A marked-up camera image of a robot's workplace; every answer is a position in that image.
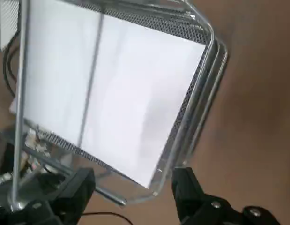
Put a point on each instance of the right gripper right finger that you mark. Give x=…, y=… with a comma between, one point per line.
x=187, y=187

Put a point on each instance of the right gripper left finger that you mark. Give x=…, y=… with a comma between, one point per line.
x=72, y=192

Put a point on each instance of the white A4 paper sheet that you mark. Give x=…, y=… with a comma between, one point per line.
x=135, y=93

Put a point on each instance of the silver mesh file organizer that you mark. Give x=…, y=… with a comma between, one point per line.
x=177, y=28

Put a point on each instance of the white perforated box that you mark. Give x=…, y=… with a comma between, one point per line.
x=6, y=23

